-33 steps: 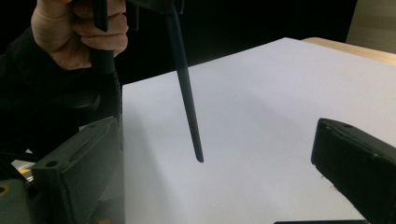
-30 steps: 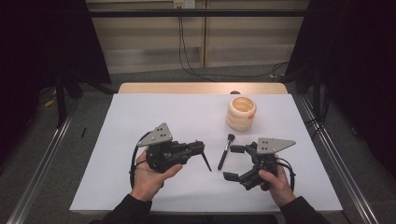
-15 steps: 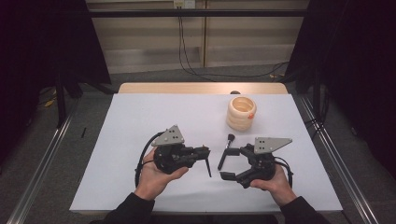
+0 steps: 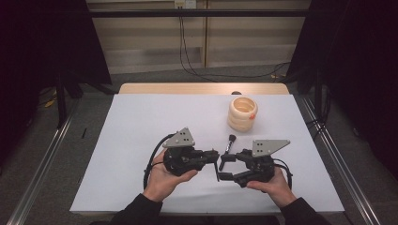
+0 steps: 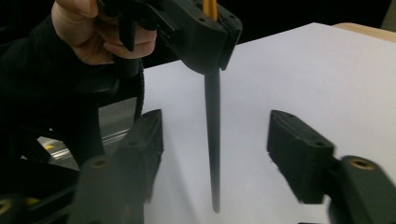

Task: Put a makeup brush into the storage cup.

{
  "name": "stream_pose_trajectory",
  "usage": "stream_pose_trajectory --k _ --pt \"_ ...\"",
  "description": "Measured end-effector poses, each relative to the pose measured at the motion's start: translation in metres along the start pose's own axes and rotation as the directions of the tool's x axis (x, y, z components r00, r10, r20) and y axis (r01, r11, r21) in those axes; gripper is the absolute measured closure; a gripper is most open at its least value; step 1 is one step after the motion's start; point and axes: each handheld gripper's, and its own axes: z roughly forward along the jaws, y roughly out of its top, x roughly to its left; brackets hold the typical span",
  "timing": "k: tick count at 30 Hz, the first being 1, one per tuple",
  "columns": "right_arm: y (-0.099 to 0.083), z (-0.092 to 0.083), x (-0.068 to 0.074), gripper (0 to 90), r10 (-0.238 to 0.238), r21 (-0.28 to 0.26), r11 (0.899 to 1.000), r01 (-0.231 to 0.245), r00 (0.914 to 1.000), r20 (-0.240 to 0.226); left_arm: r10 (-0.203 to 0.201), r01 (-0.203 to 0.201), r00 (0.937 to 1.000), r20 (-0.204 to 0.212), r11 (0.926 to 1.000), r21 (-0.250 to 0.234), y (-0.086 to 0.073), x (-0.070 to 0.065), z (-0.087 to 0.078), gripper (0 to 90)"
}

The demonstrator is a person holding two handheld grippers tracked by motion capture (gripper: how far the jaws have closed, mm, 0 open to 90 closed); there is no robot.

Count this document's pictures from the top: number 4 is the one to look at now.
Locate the white table mat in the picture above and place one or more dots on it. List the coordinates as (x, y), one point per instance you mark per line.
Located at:
(125, 140)

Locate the white wall socket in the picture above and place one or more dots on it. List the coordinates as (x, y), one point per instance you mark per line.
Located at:
(185, 3)

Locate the aluminium floor rail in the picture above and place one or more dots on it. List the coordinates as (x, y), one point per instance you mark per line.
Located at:
(338, 159)
(40, 168)

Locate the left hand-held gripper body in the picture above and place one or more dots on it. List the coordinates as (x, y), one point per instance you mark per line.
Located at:
(183, 159)

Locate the black curtain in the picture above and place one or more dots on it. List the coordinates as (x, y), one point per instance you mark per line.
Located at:
(359, 62)
(37, 47)

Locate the wooden table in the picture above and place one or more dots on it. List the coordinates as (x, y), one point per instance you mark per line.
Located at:
(187, 88)

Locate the yellow floor tag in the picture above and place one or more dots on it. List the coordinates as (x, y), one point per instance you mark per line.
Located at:
(50, 103)

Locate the person's right hand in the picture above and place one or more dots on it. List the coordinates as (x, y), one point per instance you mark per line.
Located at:
(275, 189)

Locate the wooden wall strip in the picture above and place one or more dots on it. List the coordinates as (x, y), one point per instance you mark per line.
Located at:
(206, 34)

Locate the black stand post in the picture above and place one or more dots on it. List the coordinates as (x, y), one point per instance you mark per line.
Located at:
(318, 93)

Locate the black horizontal frame bar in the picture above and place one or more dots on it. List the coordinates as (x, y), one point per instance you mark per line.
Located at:
(194, 13)

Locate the cream ribbed brush holder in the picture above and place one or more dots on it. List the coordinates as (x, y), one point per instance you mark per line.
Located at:
(242, 114)

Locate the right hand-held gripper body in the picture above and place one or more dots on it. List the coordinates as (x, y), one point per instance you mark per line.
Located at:
(259, 162)

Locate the black makeup brush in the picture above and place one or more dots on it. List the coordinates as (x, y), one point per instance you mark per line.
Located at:
(231, 142)

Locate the person's left hand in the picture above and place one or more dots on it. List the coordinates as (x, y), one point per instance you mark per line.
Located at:
(162, 184)

